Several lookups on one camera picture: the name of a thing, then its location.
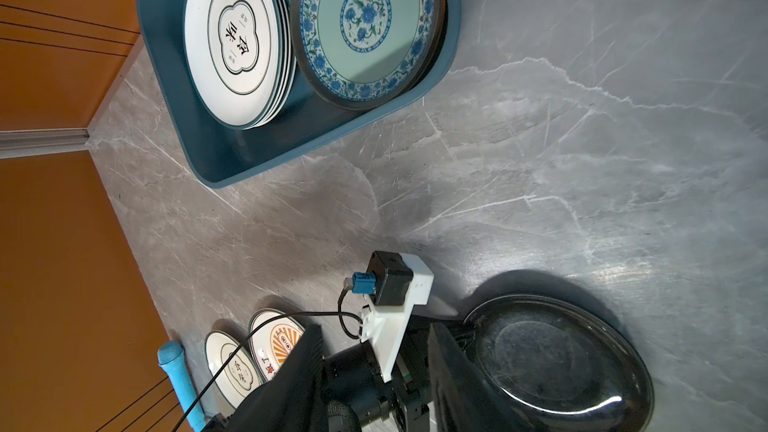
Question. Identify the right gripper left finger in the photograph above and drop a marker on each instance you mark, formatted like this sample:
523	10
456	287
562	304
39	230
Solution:
292	401

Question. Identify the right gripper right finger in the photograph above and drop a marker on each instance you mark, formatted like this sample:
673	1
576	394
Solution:
462	397

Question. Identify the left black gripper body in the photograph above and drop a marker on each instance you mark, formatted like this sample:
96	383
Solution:
357	395

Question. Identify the large white flower plate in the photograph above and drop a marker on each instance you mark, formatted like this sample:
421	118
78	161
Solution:
240	377

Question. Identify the sunburst plate front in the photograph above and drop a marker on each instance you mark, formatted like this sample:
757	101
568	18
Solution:
274	340

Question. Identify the black plate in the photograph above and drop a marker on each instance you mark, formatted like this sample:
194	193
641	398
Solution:
552	366

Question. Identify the white flower plate back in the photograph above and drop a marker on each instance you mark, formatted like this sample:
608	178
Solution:
240	57

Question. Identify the teal patterned plate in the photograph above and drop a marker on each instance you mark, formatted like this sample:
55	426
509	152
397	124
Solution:
360	54

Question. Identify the teal plastic bin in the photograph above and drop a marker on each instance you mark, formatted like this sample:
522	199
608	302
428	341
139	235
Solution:
220	156

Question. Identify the blue cylindrical tube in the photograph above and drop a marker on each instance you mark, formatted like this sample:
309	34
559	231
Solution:
171	359

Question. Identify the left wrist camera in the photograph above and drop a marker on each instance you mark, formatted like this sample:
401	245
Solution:
392	286

